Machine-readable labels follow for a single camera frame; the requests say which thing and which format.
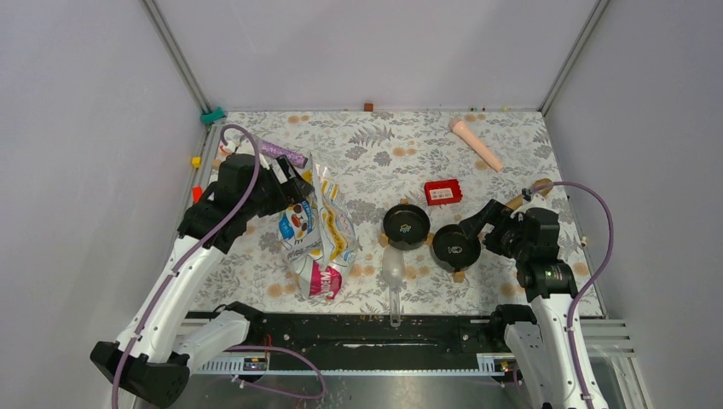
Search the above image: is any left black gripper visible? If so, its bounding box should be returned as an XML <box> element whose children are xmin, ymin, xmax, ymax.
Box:
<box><xmin>243</xmin><ymin>154</ymin><xmax>314</xmax><ymax>219</ymax></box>

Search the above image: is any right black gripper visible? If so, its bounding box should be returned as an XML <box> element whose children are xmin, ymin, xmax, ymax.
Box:
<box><xmin>458</xmin><ymin>199</ymin><xmax>530</xmax><ymax>261</ymax></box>

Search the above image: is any cat food bag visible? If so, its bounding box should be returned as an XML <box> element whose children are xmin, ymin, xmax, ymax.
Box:
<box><xmin>278</xmin><ymin>159</ymin><xmax>359</xmax><ymax>300</ymax></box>

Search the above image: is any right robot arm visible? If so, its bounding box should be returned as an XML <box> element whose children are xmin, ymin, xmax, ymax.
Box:
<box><xmin>460</xmin><ymin>200</ymin><xmax>609</xmax><ymax>408</ymax></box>

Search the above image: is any gold toy microphone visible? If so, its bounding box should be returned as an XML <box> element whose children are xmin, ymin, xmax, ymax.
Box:
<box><xmin>506</xmin><ymin>178</ymin><xmax>553</xmax><ymax>211</ymax></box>

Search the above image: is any black bowl fish print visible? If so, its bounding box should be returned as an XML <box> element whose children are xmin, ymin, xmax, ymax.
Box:
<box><xmin>431</xmin><ymin>224</ymin><xmax>482</xmax><ymax>273</ymax></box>

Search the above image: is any purple glitter toy microphone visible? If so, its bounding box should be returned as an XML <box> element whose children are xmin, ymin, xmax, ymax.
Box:
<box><xmin>261</xmin><ymin>141</ymin><xmax>309</xmax><ymax>168</ymax></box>

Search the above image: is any red plastic box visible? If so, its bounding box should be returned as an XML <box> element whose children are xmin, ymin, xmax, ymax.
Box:
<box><xmin>424</xmin><ymin>179</ymin><xmax>463</xmax><ymax>206</ymax></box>

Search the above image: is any floral patterned table mat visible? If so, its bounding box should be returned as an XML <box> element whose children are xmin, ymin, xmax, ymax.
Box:
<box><xmin>191</xmin><ymin>111</ymin><xmax>591</xmax><ymax>315</ymax></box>

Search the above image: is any black bowl paw print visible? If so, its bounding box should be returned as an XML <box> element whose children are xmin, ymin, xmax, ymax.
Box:
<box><xmin>382</xmin><ymin>204</ymin><xmax>431</xmax><ymax>251</ymax></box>

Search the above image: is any pink toy microphone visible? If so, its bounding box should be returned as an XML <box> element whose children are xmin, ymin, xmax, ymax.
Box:
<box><xmin>448</xmin><ymin>118</ymin><xmax>504</xmax><ymax>172</ymax></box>

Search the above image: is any teal plastic block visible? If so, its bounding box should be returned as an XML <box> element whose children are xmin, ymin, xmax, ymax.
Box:
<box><xmin>200</xmin><ymin>107</ymin><xmax>226</xmax><ymax>125</ymax></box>

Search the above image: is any red block on rail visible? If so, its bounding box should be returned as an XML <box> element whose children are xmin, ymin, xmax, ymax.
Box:
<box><xmin>192</xmin><ymin>186</ymin><xmax>203</xmax><ymax>204</ymax></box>

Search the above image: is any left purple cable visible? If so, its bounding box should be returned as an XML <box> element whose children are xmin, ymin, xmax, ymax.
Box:
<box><xmin>110</xmin><ymin>124</ymin><xmax>329</xmax><ymax>409</ymax></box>

